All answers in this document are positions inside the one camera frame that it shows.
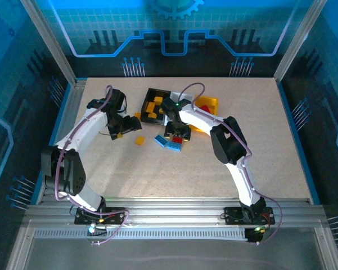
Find blue lego brick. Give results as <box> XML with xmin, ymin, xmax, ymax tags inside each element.
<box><xmin>166</xmin><ymin>141</ymin><xmax>183</xmax><ymax>152</ymax></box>
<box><xmin>154</xmin><ymin>134</ymin><xmax>169</xmax><ymax>148</ymax></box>

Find black plastic bin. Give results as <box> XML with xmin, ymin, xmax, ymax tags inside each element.
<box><xmin>140</xmin><ymin>88</ymin><xmax>172</xmax><ymax>125</ymax></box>

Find yellow plastic bin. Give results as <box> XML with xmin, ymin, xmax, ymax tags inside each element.
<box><xmin>188</xmin><ymin>95</ymin><xmax>219</xmax><ymax>133</ymax></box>

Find blue table edge trim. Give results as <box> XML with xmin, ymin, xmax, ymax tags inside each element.
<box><xmin>277</xmin><ymin>81</ymin><xmax>321</xmax><ymax>205</ymax></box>
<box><xmin>30</xmin><ymin>83</ymin><xmax>71</xmax><ymax>205</ymax></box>

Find black electronics box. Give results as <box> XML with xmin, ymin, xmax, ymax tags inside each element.
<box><xmin>245</xmin><ymin>226</ymin><xmax>268</xmax><ymax>245</ymax></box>

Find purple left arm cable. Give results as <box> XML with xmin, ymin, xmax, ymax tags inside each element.
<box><xmin>55</xmin><ymin>85</ymin><xmax>130</xmax><ymax>246</ymax></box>

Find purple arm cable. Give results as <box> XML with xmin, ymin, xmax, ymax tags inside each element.
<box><xmin>179</xmin><ymin>82</ymin><xmax>283</xmax><ymax>246</ymax></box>
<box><xmin>55</xmin><ymin>85</ymin><xmax>130</xmax><ymax>246</ymax></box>

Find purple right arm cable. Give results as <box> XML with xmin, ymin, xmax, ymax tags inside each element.
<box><xmin>179</xmin><ymin>82</ymin><xmax>283</xmax><ymax>246</ymax></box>

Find aluminium side rail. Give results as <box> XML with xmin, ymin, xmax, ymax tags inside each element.
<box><xmin>35</xmin><ymin>78</ymin><xmax>87</xmax><ymax>205</ymax></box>

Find wide aluminium frame rail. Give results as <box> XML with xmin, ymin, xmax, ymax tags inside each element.
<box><xmin>24</xmin><ymin>196</ymin><xmax>327</xmax><ymax>229</ymax></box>

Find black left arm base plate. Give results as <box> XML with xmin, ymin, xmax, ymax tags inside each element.
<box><xmin>74</xmin><ymin>206</ymin><xmax>127</xmax><ymax>226</ymax></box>

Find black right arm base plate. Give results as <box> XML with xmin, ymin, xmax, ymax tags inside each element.
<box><xmin>223</xmin><ymin>206</ymin><xmax>276</xmax><ymax>226</ymax></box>

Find slotted grey cable duct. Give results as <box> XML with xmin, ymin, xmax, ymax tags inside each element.
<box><xmin>33</xmin><ymin>227</ymin><xmax>248</xmax><ymax>240</ymax></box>

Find aluminium corner post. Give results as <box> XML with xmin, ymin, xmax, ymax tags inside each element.
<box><xmin>273</xmin><ymin>0</ymin><xmax>328</xmax><ymax>83</ymax></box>
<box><xmin>20</xmin><ymin>0</ymin><xmax>77</xmax><ymax>87</ymax></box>

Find aluminium lower frame rail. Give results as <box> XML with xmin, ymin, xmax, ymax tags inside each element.
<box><xmin>6</xmin><ymin>226</ymin><xmax>36</xmax><ymax>270</ymax></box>
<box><xmin>314</xmin><ymin>227</ymin><xmax>338</xmax><ymax>270</ymax></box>

